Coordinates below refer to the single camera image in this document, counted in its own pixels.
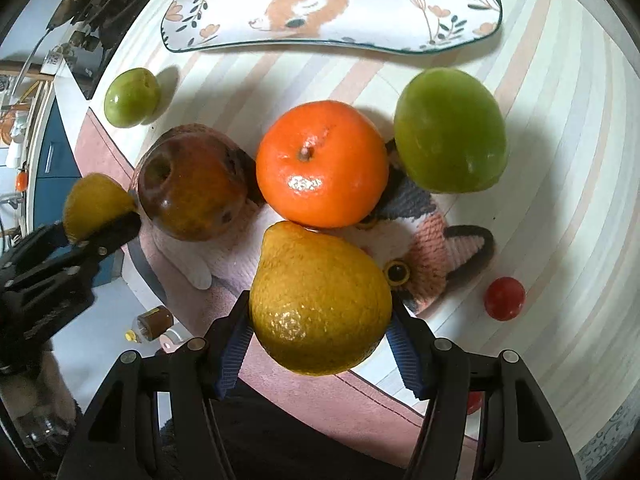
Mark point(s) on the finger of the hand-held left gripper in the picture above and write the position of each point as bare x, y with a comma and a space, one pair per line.
47, 240
112, 235

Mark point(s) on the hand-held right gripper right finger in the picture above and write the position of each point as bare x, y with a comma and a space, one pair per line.
405, 360

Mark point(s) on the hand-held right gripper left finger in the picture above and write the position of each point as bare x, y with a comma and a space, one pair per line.
232, 355

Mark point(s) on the yellow lemon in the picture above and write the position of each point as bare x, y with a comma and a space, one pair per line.
92, 205

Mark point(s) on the red cherry tomato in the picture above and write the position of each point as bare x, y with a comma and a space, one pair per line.
474, 402
505, 299

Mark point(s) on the dark red apple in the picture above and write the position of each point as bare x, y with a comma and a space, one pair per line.
195, 185

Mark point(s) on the large yellow pear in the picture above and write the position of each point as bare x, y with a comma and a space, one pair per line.
320, 305

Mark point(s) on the small green plum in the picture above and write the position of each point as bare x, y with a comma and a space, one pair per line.
131, 99

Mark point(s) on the large orange mandarin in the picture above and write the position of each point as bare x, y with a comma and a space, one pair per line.
320, 160

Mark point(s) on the large green plum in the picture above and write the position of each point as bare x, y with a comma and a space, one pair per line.
450, 130

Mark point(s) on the floral printed plate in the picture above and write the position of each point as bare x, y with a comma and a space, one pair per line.
375, 10

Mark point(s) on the person's left forearm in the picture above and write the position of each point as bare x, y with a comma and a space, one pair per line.
30, 380

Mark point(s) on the small orange object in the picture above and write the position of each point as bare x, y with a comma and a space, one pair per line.
21, 180

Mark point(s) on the brown capped bottle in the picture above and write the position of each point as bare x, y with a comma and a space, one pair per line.
155, 322

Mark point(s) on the blue cabinet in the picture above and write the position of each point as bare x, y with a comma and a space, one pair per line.
55, 145

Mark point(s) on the striped cat print mat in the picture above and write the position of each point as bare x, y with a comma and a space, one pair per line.
550, 160

